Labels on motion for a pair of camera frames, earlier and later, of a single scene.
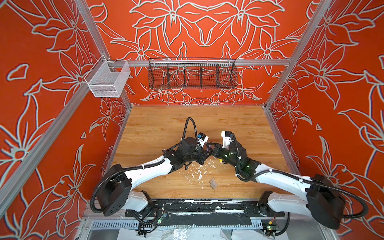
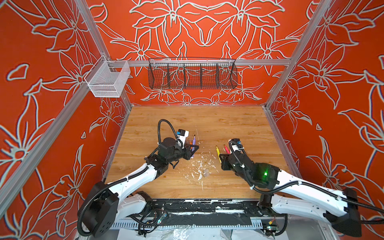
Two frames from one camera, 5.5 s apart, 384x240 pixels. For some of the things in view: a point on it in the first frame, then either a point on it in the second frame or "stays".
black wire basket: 192,73 stays
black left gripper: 203,156 to 192,145
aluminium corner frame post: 103,47 stays
